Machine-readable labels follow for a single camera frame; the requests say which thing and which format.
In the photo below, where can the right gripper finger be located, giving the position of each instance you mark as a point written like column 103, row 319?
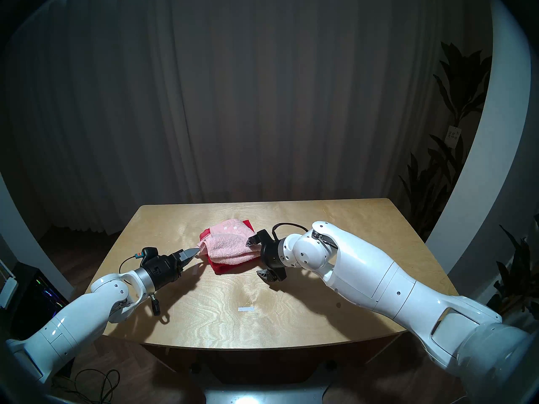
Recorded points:
column 267, row 275
column 257, row 237

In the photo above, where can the red towel with gold pattern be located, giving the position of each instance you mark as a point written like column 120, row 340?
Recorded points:
column 229, row 267

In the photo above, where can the grey pleated curtain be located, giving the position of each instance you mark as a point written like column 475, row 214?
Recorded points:
column 252, row 91

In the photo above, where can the tall dark leafy plant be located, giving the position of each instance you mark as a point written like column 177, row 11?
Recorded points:
column 463, row 83

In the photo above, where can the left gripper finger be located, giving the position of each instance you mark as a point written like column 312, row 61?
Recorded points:
column 185, row 253
column 189, row 259

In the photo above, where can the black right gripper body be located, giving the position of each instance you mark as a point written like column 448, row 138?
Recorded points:
column 273, row 258

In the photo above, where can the plain pink towel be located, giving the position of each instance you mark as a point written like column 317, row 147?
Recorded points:
column 227, row 241

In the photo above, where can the dark potted plant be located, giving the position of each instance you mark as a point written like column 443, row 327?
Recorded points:
column 516, row 272

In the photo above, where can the grey metal pedestal base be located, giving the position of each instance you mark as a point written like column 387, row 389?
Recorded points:
column 261, row 394

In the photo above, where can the small white box device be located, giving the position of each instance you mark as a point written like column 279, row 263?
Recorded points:
column 7, row 293

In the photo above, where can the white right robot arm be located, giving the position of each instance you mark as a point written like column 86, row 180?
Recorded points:
column 400, row 281

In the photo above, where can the white paper plant tag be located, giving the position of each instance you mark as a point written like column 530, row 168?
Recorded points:
column 453, row 136

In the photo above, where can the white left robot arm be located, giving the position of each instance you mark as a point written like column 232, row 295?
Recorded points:
column 76, row 319

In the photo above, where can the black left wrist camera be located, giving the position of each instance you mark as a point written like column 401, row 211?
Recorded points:
column 148, row 254

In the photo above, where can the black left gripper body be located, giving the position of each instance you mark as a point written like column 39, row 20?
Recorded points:
column 162, row 270

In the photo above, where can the black computer tower with lights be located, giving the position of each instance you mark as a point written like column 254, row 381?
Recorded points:
column 33, row 298

